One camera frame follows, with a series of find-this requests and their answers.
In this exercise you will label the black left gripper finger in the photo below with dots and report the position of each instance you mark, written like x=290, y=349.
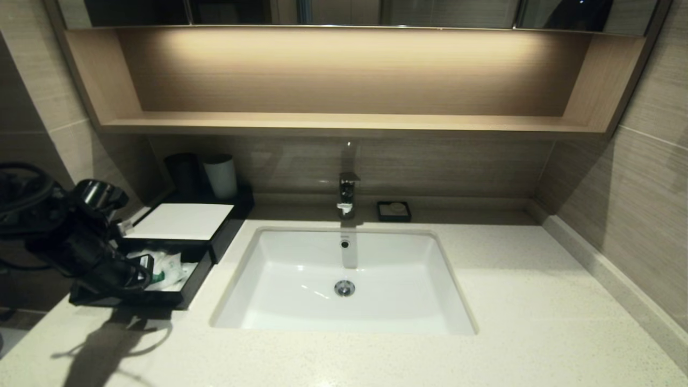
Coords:
x=135, y=285
x=147, y=280

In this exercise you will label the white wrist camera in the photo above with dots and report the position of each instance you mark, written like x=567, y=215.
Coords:
x=127, y=228

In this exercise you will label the mirrored wall cabinet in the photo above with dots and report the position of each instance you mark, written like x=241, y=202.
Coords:
x=441, y=13

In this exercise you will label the black drawer of amenity box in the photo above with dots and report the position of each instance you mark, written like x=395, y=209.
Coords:
x=172, y=301

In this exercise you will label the white cup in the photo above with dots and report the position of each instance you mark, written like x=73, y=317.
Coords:
x=221, y=176

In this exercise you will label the white card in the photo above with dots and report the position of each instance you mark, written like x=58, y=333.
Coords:
x=185, y=220

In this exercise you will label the black cup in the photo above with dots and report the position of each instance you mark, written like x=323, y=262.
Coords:
x=184, y=173

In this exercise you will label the round beige soap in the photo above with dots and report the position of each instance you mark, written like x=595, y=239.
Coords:
x=397, y=207

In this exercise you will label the white ceramic sink basin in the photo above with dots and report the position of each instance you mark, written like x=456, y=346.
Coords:
x=301, y=301

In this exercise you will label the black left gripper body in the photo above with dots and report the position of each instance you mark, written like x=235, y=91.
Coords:
x=107, y=263

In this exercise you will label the chrome drain stopper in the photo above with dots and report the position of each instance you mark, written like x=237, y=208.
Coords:
x=344, y=288

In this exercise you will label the light wooden wall shelf niche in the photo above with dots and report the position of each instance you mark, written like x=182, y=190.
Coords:
x=344, y=75

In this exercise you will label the flat white sachet green label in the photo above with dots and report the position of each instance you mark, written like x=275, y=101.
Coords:
x=187, y=280

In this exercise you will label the chrome faucet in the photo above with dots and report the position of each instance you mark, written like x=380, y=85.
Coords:
x=348, y=195

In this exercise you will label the square clear packet green label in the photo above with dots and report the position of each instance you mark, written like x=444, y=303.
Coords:
x=169, y=263

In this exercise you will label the black soap dish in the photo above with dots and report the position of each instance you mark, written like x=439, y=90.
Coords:
x=382, y=215

